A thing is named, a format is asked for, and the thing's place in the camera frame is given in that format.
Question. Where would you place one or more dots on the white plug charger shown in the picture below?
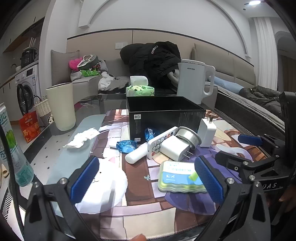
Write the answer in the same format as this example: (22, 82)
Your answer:
(174, 148)

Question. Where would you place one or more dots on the person's right hand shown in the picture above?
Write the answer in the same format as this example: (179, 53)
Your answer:
(284, 204)

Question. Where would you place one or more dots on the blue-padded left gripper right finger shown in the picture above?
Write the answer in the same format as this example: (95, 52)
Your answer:
(242, 208)

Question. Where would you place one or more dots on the person's left hand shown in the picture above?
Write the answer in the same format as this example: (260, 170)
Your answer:
(139, 237)

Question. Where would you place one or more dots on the white remote control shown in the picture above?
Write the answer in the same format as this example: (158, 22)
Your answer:
(154, 145)

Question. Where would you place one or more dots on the light blue pillow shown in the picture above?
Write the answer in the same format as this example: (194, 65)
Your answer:
(231, 86)

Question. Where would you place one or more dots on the green tissue pack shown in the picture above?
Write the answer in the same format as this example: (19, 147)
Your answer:
(139, 90)

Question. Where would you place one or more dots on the silver metal tin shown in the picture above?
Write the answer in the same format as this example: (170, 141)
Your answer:
(189, 136)

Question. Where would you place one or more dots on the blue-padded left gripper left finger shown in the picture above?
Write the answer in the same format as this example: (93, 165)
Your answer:
(51, 213)

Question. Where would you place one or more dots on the white wall socket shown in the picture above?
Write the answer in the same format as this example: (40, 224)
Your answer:
(120, 45)

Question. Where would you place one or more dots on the grey sofa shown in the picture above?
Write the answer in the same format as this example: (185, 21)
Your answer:
(227, 65)

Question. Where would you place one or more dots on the white woven basket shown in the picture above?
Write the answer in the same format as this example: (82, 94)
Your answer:
(42, 107)

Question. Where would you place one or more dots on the white electric kettle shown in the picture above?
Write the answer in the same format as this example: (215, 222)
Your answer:
(196, 80)

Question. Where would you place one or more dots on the white glue bottle orange cap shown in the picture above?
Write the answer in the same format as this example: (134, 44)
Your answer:
(137, 154)

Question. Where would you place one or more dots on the black puffer jacket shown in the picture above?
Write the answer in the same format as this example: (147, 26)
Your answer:
(150, 59)

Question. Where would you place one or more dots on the grey cushion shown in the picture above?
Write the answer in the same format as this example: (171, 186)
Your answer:
(60, 70)

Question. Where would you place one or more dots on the crumpled white tissue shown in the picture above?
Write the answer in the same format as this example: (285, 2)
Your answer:
(80, 138)

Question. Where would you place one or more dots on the red gift bag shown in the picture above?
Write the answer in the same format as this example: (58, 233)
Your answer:
(30, 126)

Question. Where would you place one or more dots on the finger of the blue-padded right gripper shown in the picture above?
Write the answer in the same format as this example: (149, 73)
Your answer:
(264, 141)
(231, 161)

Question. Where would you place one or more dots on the beige slipper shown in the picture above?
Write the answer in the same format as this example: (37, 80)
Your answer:
(4, 173)

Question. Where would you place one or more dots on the tall white power adapter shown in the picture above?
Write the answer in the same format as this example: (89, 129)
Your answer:
(206, 132)

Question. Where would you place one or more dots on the dark green jacket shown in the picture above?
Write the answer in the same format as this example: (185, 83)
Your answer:
(264, 97)

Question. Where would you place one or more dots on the white washing machine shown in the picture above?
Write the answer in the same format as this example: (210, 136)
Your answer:
(28, 89)

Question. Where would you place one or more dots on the black cardboard box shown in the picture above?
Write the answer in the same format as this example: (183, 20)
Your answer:
(161, 113)

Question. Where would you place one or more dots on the pile of clothes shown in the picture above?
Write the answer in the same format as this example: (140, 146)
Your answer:
(90, 67)

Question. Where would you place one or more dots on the cream tumbler cup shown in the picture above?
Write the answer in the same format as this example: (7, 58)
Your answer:
(61, 103)

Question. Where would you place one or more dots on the green drink bottle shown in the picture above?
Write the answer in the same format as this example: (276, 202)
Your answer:
(24, 173)

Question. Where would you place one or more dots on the green floss pick box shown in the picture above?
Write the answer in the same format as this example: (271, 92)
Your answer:
(179, 177)

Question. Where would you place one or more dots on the blue eye drop bottle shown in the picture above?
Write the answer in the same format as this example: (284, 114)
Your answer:
(126, 146)
(150, 133)

